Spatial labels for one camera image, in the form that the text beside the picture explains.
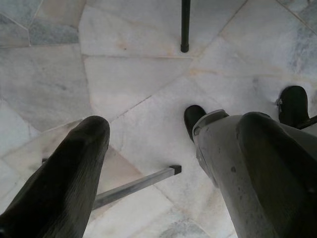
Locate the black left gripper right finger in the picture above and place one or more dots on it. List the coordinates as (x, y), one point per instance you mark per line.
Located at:
(284, 173)

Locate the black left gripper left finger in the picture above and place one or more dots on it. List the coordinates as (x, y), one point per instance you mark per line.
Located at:
(57, 183)

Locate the black robot right foot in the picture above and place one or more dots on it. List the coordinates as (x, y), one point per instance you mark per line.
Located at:
(293, 104)

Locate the black robot foot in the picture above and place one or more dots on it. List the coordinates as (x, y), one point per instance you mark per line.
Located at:
(194, 116)
(293, 104)

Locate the silver metal clothes rack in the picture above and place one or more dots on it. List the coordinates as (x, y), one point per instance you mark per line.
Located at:
(138, 184)

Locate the black robot left foot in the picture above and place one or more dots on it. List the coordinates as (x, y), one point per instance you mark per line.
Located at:
(194, 116)

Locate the black metal folding stand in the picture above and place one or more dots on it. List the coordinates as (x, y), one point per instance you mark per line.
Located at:
(185, 24)

